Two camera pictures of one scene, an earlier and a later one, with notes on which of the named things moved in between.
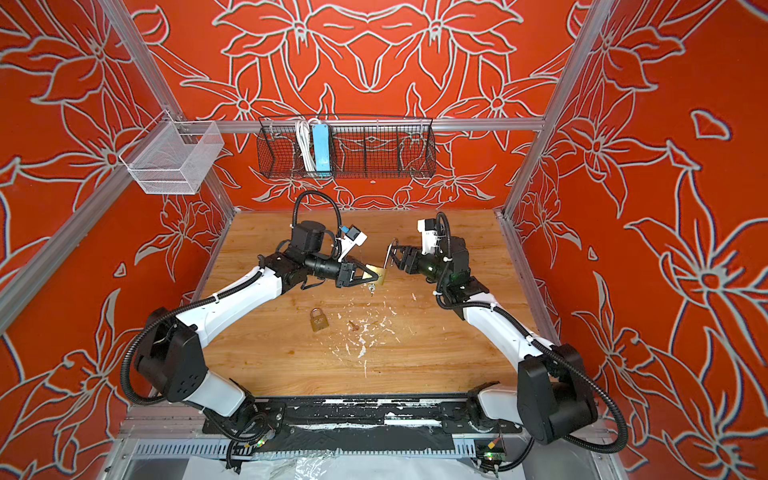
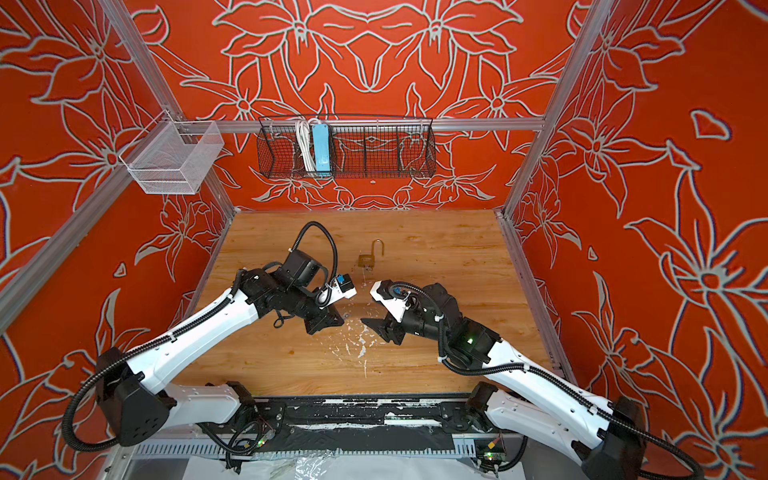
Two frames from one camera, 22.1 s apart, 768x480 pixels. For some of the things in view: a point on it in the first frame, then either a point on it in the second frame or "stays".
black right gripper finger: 399,264 → 388,329
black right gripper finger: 394,250 → 380,324
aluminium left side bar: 17,290 stays
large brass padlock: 374,272 → 368,260
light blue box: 321,147 stays
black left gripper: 346,273 → 328,316
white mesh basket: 172,157 stays
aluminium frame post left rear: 142,58 stays
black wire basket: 360,148 stays
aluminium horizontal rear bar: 366,124 stays
